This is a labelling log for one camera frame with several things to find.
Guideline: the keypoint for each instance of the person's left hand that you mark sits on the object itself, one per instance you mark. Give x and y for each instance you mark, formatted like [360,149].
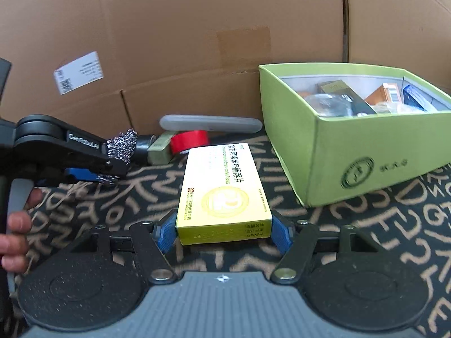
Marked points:
[16,243]

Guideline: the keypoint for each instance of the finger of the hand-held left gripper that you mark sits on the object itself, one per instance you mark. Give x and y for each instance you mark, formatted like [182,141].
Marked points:
[82,175]
[88,146]

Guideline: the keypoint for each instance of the green cardboard box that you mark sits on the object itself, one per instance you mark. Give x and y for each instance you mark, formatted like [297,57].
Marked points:
[370,155]

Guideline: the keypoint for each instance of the dark patterned mat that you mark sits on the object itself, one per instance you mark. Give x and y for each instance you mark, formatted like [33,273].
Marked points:
[370,239]

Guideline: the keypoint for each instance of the white shipping label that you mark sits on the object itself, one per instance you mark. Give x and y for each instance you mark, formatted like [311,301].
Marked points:
[78,73]

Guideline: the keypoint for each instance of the dark brown box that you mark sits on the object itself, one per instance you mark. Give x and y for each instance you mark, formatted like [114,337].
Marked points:
[338,89]

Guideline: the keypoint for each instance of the steel wool scrubber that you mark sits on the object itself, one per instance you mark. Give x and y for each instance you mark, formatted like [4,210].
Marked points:
[121,144]

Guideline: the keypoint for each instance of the red tape roll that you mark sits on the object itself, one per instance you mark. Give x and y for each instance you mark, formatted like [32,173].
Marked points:
[188,141]

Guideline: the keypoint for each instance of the small olive box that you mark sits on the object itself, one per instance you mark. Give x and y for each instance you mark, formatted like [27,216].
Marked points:
[160,153]

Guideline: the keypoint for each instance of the grey oblong case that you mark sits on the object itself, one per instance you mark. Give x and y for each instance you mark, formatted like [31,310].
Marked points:
[211,124]

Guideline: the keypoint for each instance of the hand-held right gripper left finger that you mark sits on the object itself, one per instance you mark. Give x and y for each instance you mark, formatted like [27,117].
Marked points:
[167,232]

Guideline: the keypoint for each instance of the clear plastic bag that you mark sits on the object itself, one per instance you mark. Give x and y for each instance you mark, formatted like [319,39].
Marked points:
[326,105]

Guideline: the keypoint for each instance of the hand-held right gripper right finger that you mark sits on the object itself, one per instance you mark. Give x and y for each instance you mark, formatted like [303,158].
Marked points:
[282,236]

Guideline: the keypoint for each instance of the blue white box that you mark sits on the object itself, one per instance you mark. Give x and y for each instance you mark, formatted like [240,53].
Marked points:
[419,98]

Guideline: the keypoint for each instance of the yellow medicine box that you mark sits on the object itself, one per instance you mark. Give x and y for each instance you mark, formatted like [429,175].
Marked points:
[222,190]

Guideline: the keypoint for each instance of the large cardboard box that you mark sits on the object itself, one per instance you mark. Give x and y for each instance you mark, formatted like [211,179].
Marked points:
[197,24]

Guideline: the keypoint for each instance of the orange white box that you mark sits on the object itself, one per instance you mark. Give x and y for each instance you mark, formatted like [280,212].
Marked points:
[384,93]

